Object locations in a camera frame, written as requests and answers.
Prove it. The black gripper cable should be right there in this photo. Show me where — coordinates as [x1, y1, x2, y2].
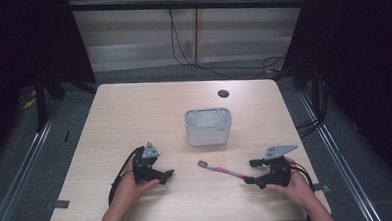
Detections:
[106, 146, 147, 207]
[288, 160, 316, 192]

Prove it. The bundle of black cables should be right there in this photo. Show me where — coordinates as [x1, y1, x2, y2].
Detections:
[293, 74, 330, 140]

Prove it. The black metal stand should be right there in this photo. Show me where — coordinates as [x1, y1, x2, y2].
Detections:
[32, 68, 50, 134]

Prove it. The yellow object on floor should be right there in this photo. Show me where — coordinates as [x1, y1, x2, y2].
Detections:
[18, 86, 39, 111]

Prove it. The metal floor rail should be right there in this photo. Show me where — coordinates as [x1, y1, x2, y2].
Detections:
[0, 99, 70, 221]
[297, 88, 384, 221]

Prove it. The white plastic container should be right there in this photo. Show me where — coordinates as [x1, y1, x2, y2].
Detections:
[183, 106, 235, 148]

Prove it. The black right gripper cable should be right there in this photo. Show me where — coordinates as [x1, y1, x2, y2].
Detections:
[288, 160, 316, 192]

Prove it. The black curtain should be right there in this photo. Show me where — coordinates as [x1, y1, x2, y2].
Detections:
[278, 0, 392, 191]
[0, 0, 100, 167]

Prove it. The pink toothbrush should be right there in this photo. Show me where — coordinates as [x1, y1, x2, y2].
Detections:
[196, 157, 251, 183]

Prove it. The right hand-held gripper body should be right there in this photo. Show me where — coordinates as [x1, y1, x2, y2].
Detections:
[255, 144, 301, 191]

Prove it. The person's right hand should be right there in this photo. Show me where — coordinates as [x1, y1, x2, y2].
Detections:
[263, 155, 315, 210]

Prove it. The black wall cable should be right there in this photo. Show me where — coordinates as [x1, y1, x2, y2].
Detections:
[168, 4, 289, 84]

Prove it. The person's left hand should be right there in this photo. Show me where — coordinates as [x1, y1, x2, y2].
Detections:
[110, 155, 163, 209]

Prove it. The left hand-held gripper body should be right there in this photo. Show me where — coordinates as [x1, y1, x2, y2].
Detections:
[131, 141, 163, 186]

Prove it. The grey tape strip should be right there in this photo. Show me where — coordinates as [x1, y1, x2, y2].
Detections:
[312, 183, 332, 194]
[43, 198, 71, 212]

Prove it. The black horizontal bar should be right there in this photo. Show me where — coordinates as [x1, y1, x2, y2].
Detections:
[68, 0, 310, 19]

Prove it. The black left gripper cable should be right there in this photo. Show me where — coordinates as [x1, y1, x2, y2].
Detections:
[106, 146, 147, 207]

